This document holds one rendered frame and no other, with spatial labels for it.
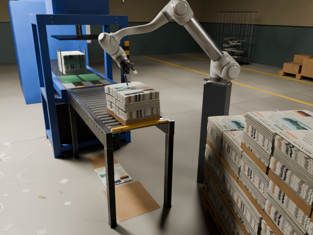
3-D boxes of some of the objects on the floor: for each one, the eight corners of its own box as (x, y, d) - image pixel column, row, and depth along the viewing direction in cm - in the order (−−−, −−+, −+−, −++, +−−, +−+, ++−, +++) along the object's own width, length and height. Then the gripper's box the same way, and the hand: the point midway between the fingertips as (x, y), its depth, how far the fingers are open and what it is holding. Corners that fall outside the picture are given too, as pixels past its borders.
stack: (241, 201, 246) (254, 113, 217) (343, 347, 138) (396, 211, 109) (200, 204, 240) (207, 115, 211) (272, 360, 132) (308, 221, 103)
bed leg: (172, 206, 238) (174, 134, 214) (166, 208, 235) (168, 135, 211) (168, 202, 243) (170, 132, 219) (162, 204, 240) (164, 133, 216)
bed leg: (120, 148, 339) (118, 95, 315) (115, 149, 336) (113, 96, 313) (118, 147, 344) (116, 94, 320) (113, 148, 341) (111, 95, 318)
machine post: (62, 156, 318) (44, 14, 265) (54, 158, 314) (35, 14, 261) (60, 153, 326) (44, 14, 272) (53, 155, 322) (34, 14, 268)
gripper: (131, 50, 206) (142, 67, 194) (126, 76, 223) (135, 93, 211) (121, 50, 203) (132, 68, 191) (117, 77, 220) (126, 94, 208)
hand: (133, 80), depth 201 cm, fingers open, 13 cm apart
